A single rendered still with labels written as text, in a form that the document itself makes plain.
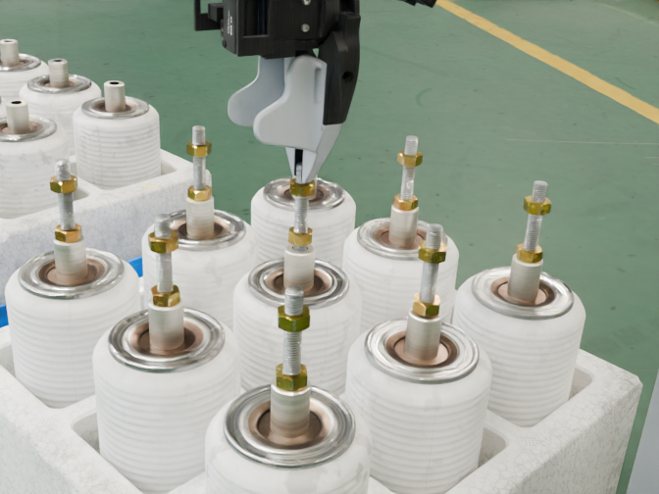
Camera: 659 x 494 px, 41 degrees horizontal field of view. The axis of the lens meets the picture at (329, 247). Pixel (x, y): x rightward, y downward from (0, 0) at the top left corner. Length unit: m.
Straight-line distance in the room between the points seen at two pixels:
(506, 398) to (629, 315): 0.56
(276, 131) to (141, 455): 0.22
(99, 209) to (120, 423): 0.42
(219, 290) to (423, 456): 0.23
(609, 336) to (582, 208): 0.41
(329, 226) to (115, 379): 0.28
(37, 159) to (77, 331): 0.33
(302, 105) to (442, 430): 0.22
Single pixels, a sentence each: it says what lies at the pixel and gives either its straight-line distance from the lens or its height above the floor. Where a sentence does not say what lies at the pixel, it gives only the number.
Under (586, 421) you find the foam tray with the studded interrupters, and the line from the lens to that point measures 0.67.
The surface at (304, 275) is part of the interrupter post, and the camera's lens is 0.64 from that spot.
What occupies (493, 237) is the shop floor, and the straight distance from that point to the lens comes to 1.35.
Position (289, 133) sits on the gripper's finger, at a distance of 0.57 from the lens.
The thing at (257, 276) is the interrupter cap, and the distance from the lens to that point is 0.65.
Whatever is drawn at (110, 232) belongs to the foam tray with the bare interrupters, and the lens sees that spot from 0.98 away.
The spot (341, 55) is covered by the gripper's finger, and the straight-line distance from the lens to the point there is 0.54.
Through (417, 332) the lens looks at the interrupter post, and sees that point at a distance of 0.56.
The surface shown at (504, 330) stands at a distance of 0.63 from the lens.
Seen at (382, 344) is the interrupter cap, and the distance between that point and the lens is 0.58.
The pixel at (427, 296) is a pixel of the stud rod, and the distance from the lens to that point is 0.56.
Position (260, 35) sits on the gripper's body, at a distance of 0.53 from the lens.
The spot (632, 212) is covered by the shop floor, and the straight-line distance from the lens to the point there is 1.52.
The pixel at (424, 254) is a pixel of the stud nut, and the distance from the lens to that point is 0.54.
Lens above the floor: 0.57
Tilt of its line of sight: 27 degrees down
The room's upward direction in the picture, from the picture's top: 3 degrees clockwise
